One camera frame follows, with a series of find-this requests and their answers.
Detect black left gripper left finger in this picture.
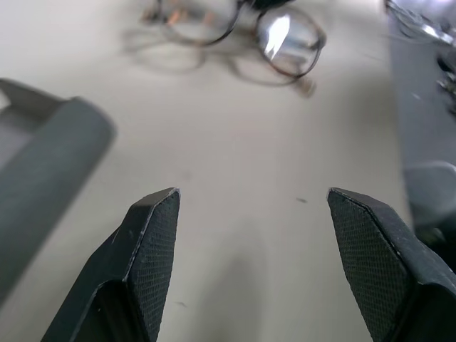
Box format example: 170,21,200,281
40,187,182,342

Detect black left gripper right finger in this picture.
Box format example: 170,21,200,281
326,187,456,342

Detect dark grey glasses case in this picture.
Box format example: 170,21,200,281
0,78,118,304

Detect brown round-framed glasses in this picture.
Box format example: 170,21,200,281
141,0,328,98

